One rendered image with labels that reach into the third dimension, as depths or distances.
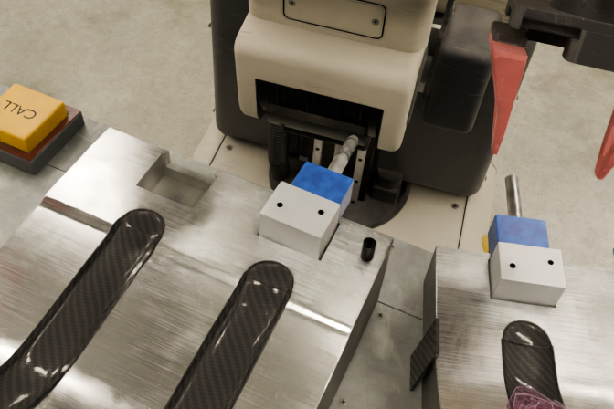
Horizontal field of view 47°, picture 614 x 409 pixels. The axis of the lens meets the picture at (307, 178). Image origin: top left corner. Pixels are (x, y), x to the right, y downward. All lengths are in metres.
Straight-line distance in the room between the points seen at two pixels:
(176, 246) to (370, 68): 0.38
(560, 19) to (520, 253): 0.21
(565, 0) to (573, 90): 1.76
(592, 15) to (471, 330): 0.25
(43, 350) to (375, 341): 0.26
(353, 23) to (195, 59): 1.28
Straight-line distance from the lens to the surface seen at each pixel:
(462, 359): 0.54
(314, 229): 0.51
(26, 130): 0.71
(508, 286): 0.56
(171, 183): 0.61
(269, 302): 0.51
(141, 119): 1.92
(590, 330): 0.59
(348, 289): 0.51
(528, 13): 0.43
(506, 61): 0.44
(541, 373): 0.56
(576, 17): 0.44
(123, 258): 0.54
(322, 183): 0.55
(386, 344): 0.60
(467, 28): 1.00
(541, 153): 1.97
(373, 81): 0.83
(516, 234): 0.60
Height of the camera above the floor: 1.32
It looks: 49 degrees down
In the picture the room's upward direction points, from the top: 6 degrees clockwise
